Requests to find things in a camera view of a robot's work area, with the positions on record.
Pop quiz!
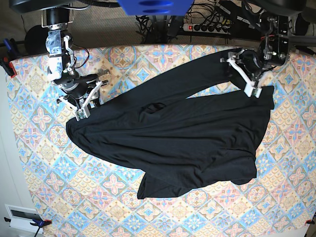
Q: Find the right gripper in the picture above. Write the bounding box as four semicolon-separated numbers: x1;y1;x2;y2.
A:
53;73;109;121

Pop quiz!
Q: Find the blue clamp far left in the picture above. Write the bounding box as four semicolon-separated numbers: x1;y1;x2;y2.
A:
0;39;18;54

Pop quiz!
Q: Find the white power strip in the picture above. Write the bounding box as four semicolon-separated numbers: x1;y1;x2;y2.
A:
182;23;230;34

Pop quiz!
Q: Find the orange black clamp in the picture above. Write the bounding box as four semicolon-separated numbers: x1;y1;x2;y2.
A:
4;217;52;228
0;57;17;78

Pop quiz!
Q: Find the black round stool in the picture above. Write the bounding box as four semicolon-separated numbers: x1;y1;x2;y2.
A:
24;25;48;56

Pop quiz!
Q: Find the orange clamp lower right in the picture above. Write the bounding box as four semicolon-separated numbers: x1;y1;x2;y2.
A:
305;220;315;225

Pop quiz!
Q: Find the orange black clamp upper left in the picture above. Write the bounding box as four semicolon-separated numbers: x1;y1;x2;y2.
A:
0;57;17;78

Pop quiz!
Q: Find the patterned tablecloth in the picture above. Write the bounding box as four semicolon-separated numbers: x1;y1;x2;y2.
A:
6;53;316;237

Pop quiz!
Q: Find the orange black clamp lower left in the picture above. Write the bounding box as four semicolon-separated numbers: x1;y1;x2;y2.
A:
4;217;52;228

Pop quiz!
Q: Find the black t-shirt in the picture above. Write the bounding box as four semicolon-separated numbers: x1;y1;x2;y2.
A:
66;50;275;199

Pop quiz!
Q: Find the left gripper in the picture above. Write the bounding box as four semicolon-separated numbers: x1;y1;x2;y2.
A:
220;48;274;98

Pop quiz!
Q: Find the white floor box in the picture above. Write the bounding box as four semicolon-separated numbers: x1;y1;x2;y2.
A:
5;204;40;234

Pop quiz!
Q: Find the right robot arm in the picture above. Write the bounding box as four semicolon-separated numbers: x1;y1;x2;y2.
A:
9;0;107;120

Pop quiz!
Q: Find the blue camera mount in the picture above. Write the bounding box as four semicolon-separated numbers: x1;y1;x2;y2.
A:
118;0;194;16

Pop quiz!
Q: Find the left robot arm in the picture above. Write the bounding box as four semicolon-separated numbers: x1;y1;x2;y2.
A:
220;0;316;98

